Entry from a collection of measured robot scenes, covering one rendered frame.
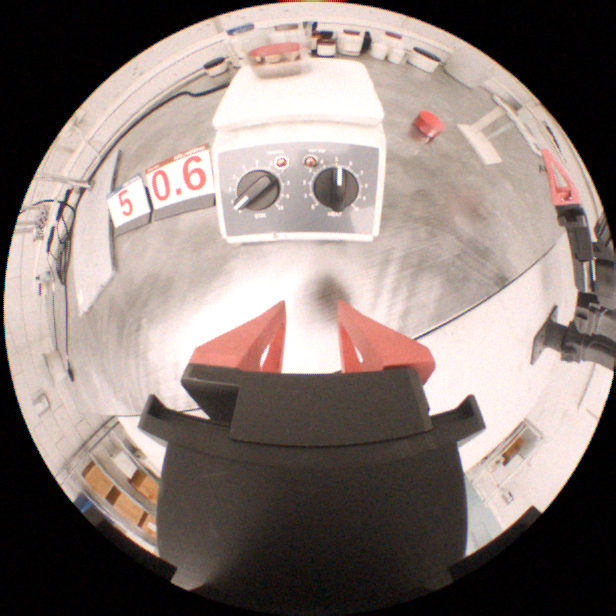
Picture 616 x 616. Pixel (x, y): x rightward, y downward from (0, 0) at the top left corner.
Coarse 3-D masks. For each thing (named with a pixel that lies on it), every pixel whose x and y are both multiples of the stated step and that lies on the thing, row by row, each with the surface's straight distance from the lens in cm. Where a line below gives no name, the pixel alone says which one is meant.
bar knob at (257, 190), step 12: (240, 180) 16; (252, 180) 15; (264, 180) 14; (276, 180) 15; (240, 192) 16; (252, 192) 14; (264, 192) 15; (276, 192) 15; (240, 204) 14; (252, 204) 16; (264, 204) 15
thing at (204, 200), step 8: (208, 144) 22; (208, 152) 22; (208, 160) 22; (208, 168) 22; (200, 192) 23; (208, 192) 23; (152, 200) 28; (168, 200) 26; (176, 200) 25; (184, 200) 25; (192, 200) 24; (200, 200) 23; (208, 200) 23; (160, 208) 27; (168, 208) 26; (176, 208) 25; (184, 208) 24; (192, 208) 23; (200, 208) 23; (160, 216) 26; (168, 216) 26
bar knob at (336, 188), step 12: (336, 168) 14; (324, 180) 15; (336, 180) 14; (348, 180) 15; (324, 192) 15; (336, 192) 14; (348, 192) 15; (324, 204) 15; (336, 204) 14; (348, 204) 15
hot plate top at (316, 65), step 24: (240, 72) 24; (312, 72) 20; (336, 72) 21; (360, 72) 22; (240, 96) 18; (264, 96) 17; (288, 96) 16; (312, 96) 16; (336, 96) 16; (360, 96) 17; (216, 120) 17; (240, 120) 15; (264, 120) 15; (288, 120) 15; (336, 120) 15; (360, 120) 15
